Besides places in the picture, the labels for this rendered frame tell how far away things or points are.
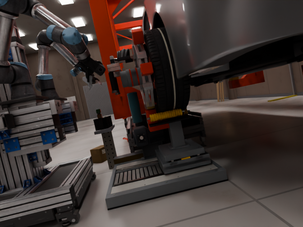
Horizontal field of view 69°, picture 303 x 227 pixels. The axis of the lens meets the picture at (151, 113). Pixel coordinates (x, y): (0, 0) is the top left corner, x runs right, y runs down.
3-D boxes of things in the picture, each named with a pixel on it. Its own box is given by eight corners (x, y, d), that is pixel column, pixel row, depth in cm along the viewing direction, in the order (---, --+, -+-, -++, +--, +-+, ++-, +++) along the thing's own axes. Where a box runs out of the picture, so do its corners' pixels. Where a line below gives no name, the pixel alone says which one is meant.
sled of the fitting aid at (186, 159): (211, 164, 163) (208, 152, 163) (164, 175, 160) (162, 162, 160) (192, 150, 213) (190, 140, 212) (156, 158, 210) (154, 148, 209)
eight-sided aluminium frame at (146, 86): (158, 108, 150) (141, 29, 147) (148, 110, 150) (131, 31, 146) (150, 106, 204) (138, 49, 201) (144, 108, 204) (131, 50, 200)
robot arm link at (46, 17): (29, 13, 136) (84, 53, 124) (12, 7, 126) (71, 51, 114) (35, -6, 132) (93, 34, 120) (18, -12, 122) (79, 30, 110)
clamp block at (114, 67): (121, 69, 154) (119, 61, 154) (107, 71, 154) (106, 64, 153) (121, 70, 159) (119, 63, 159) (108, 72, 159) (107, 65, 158)
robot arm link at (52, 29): (60, 42, 116) (76, 48, 113) (43, 38, 106) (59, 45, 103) (63, 27, 114) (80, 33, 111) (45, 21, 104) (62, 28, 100)
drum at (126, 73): (149, 82, 169) (145, 64, 168) (122, 88, 167) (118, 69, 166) (148, 83, 183) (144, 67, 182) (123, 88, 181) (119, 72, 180)
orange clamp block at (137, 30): (144, 43, 156) (143, 30, 150) (133, 45, 155) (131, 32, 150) (143, 39, 162) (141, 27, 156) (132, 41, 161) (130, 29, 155)
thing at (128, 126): (137, 147, 236) (133, 127, 235) (129, 149, 235) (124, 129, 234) (134, 124, 482) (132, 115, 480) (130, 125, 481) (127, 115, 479)
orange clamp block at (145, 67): (152, 74, 149) (153, 72, 140) (141, 76, 148) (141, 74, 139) (150, 64, 149) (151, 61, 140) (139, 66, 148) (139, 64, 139)
